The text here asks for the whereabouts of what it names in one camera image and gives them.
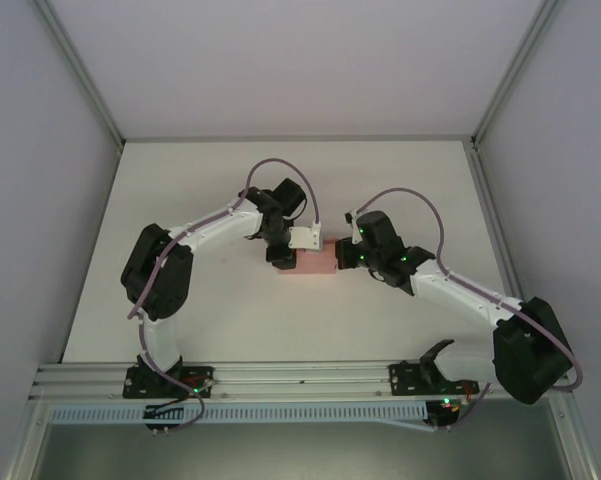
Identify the pink paper box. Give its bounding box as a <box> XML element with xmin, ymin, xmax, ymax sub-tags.
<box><xmin>277</xmin><ymin>240</ymin><xmax>339</xmax><ymax>276</ymax></box>

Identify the black right controller board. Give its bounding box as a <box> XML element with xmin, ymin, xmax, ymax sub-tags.
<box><xmin>427</xmin><ymin>398</ymin><xmax>462</xmax><ymax>432</ymax></box>

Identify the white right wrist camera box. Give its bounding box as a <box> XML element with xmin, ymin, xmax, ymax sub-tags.
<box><xmin>343</xmin><ymin>208</ymin><xmax>365</xmax><ymax>245</ymax></box>

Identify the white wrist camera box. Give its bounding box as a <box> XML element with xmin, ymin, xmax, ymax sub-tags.
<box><xmin>343</xmin><ymin>208</ymin><xmax>365</xmax><ymax>245</ymax></box>
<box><xmin>287</xmin><ymin>223</ymin><xmax>324</xmax><ymax>253</ymax></box>

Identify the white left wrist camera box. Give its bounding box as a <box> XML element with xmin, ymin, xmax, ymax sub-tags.
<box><xmin>287</xmin><ymin>223</ymin><xmax>324</xmax><ymax>253</ymax></box>

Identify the aluminium back rail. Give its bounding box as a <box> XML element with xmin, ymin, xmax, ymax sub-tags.
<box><xmin>122</xmin><ymin>133</ymin><xmax>476</xmax><ymax>145</ymax></box>

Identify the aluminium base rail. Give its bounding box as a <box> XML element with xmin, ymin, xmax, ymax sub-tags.
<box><xmin>29</xmin><ymin>355</ymin><xmax>574</xmax><ymax>402</ymax></box>

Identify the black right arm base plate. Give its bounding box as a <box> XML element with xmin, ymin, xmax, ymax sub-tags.
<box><xmin>388</xmin><ymin>360</ymin><xmax>481</xmax><ymax>396</ymax></box>

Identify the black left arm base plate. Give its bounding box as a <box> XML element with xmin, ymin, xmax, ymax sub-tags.
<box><xmin>122</xmin><ymin>364</ymin><xmax>216</xmax><ymax>400</ymax></box>

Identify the white slotted cable duct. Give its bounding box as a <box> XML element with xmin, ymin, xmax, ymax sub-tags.
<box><xmin>48</xmin><ymin>402</ymin><xmax>430</xmax><ymax>427</ymax></box>

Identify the aluminium frame post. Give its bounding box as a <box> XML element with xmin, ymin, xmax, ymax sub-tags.
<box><xmin>29</xmin><ymin>0</ymin><xmax>127</xmax><ymax>147</ymax></box>
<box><xmin>472</xmin><ymin>0</ymin><xmax>561</xmax><ymax>149</ymax></box>

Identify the aluminium frame leg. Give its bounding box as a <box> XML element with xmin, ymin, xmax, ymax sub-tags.
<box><xmin>4</xmin><ymin>399</ymin><xmax>51</xmax><ymax>480</ymax></box>
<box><xmin>549</xmin><ymin>387</ymin><xmax>601</xmax><ymax>480</ymax></box>

